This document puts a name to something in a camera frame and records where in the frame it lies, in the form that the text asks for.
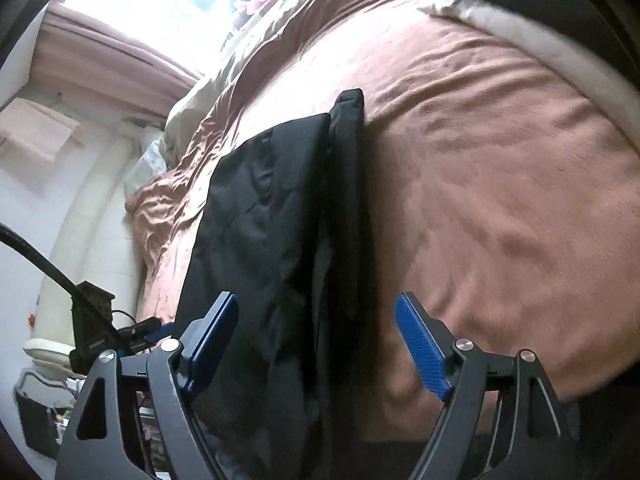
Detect brown bed sheet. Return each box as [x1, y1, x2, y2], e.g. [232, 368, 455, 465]
[124, 0, 640, 451]

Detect black pants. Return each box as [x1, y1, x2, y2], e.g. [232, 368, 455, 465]
[170, 88, 381, 480]

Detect pink curtain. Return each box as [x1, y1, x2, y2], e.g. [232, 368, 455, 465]
[27, 0, 201, 131]

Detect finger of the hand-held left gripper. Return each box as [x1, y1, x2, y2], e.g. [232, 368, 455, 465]
[124, 316, 177, 354]

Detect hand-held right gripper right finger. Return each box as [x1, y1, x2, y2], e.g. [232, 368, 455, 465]
[393, 291, 585, 480]

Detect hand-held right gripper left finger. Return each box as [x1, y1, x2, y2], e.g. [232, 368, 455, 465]
[54, 291, 239, 480]

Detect black storage basket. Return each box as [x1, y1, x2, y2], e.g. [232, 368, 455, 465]
[14, 370, 76, 461]

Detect white pillow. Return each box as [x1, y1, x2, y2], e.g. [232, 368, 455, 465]
[122, 132, 171, 196]

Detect cream padded headboard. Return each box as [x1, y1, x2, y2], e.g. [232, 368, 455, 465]
[22, 130, 151, 366]

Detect beige duvet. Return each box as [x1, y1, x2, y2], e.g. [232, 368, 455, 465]
[164, 0, 441, 166]

